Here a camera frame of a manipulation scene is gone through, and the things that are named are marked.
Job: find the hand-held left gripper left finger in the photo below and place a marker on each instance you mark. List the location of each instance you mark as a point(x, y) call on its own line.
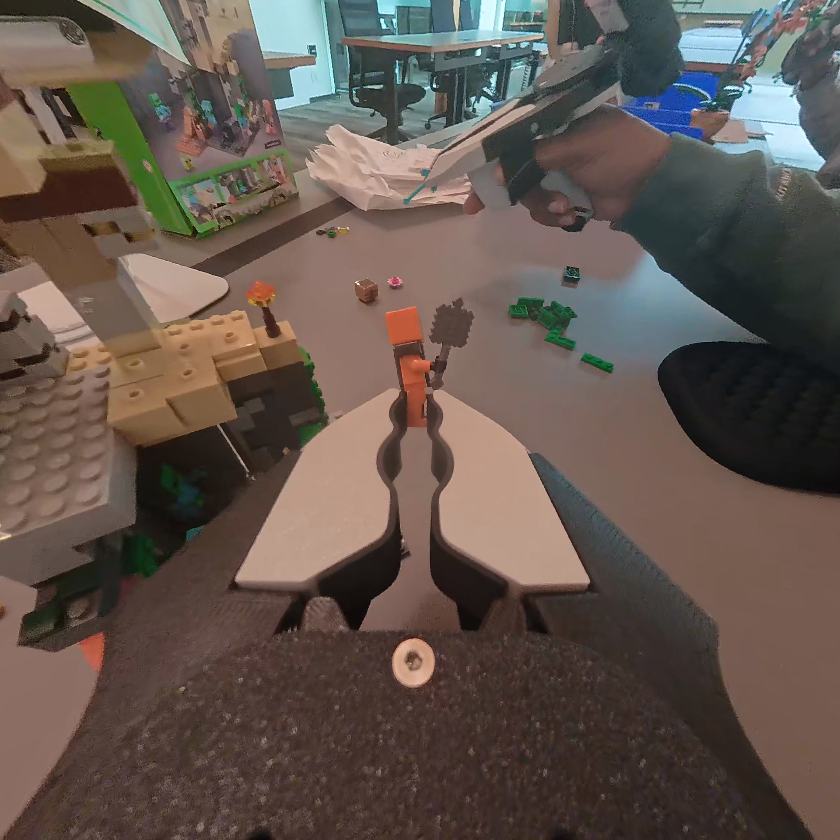
point(315, 518)

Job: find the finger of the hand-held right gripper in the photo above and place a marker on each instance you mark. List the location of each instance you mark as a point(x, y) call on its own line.
point(459, 157)

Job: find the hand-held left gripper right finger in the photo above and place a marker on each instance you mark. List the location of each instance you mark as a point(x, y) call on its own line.
point(512, 525)

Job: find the cluster of small bricks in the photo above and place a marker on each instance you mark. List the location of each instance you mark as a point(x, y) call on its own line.
point(331, 231)

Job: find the orange toy minifigure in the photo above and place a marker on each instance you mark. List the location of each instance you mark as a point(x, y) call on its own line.
point(410, 374)

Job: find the green bracket brick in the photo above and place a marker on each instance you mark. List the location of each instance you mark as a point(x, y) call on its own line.
point(548, 319)

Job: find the small green brick plate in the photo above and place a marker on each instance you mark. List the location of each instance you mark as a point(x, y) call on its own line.
point(564, 310)

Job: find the small green brick piece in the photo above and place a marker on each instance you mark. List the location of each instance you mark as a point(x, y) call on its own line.
point(553, 336)

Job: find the toy brick model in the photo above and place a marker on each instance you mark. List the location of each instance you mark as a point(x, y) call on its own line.
point(164, 380)

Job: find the grey desk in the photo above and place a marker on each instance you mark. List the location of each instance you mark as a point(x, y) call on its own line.
point(525, 426)

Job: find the person's right hand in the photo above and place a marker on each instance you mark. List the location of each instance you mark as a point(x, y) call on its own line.
point(610, 164)

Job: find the blue plastic bin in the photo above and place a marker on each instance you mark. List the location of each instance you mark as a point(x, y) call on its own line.
point(663, 111)

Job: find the toy brick potted plant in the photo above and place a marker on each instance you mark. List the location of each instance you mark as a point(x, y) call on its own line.
point(710, 118)

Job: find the white paper bag pile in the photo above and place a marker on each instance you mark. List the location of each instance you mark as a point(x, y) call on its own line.
point(374, 170)

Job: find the grey wood-edged table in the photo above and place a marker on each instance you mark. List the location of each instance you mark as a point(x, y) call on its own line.
point(439, 40)
point(289, 60)

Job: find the red toy brick flowers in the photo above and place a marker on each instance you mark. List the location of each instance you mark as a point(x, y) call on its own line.
point(774, 33)

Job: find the black cyan cube brick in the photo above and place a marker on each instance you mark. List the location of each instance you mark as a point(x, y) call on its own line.
point(572, 274)

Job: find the brown toy brick head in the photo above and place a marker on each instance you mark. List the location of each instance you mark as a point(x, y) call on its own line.
point(366, 291)

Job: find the green square tile brick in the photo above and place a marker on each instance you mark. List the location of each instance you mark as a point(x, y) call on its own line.
point(520, 310)

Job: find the green toy set box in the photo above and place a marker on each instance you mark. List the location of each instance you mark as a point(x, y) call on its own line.
point(210, 131)

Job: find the black chair armrest pad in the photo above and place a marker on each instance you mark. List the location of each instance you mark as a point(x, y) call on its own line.
point(754, 413)

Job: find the white book stand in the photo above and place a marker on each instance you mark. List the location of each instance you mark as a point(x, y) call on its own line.
point(170, 285)

